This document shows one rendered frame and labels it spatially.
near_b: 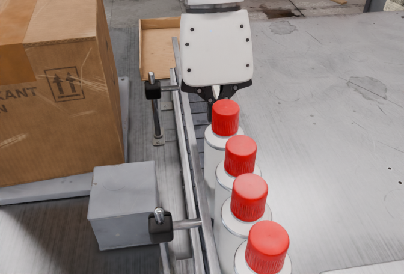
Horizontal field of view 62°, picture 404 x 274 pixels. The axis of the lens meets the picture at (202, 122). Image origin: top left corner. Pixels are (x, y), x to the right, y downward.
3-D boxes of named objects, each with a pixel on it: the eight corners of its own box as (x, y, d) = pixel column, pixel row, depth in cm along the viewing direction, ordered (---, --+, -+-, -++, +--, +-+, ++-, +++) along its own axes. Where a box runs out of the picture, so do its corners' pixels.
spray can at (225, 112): (239, 220, 52) (252, 118, 38) (206, 224, 51) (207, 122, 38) (232, 193, 56) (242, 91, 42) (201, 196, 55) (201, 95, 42)
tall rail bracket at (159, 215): (207, 277, 50) (208, 213, 39) (158, 284, 49) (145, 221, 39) (204, 256, 53) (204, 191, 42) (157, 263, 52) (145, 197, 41)
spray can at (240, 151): (252, 260, 47) (273, 160, 34) (216, 265, 47) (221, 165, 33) (243, 227, 51) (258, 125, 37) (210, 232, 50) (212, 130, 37)
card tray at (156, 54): (237, 73, 92) (238, 60, 89) (140, 81, 89) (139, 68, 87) (217, 25, 114) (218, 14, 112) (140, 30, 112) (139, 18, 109)
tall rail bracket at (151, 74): (186, 139, 73) (183, 73, 62) (151, 142, 72) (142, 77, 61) (184, 128, 75) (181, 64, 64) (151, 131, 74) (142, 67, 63)
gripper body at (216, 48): (177, 3, 42) (183, 90, 46) (257, -2, 43) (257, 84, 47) (174, 2, 49) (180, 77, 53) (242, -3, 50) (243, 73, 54)
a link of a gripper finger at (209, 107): (195, 88, 48) (198, 131, 51) (217, 86, 49) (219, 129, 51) (193, 83, 51) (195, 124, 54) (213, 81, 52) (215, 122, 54)
